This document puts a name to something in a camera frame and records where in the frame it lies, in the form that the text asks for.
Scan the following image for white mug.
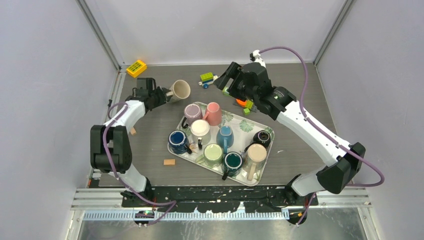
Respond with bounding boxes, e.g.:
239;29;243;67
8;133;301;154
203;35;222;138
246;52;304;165
190;119;211;149

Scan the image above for orange arch brick assembly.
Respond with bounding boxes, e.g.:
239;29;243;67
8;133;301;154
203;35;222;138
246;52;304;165
235;99;257;111

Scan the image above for toy brick car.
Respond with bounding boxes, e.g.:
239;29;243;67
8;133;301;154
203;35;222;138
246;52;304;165
198;72;219;89

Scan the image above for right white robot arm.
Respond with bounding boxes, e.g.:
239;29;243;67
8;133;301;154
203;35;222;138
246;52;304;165
214;62;365;205

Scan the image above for green owl brick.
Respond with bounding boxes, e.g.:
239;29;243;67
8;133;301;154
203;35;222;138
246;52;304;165
222;87;230;96

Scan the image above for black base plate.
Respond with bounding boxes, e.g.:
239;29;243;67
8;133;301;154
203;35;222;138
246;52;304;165
121;185;318;213

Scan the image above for wooden block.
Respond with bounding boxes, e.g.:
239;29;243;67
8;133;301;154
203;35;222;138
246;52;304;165
163;159;176;166
130;127;137;136

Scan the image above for tall beige mug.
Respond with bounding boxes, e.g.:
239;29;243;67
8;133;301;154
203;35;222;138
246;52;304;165
242;143;267;181

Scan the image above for black mug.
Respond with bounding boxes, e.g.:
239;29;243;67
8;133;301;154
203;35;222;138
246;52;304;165
244;130;271;152

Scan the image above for sea pattern beige mug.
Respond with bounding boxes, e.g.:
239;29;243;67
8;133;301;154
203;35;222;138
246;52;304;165
166;79;191;103

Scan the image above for leaf patterned metal tray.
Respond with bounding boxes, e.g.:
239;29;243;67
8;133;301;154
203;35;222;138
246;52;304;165
167;110;275;187

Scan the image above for yellow toy block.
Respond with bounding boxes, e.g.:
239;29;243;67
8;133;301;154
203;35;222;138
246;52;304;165
126;59;147;78

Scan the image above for teal mug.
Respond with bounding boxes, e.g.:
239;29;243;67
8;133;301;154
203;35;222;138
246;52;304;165
221;151;243;181

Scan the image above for light green mug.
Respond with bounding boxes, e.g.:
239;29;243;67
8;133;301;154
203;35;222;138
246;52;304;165
196;143;224;168

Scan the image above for dark blue mug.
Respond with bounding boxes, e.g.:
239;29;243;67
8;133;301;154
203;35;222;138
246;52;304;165
168;130;193;155

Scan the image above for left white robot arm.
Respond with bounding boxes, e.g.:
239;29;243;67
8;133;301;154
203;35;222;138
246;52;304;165
90;77;169;207

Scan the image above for lilac mug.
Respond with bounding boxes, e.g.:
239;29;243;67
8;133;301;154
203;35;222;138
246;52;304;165
181;103;203;129

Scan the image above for light blue mug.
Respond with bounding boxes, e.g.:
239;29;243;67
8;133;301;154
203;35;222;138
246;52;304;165
216;126;234;155

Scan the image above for pink mug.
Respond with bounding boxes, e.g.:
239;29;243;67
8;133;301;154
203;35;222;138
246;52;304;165
202;102;222;126

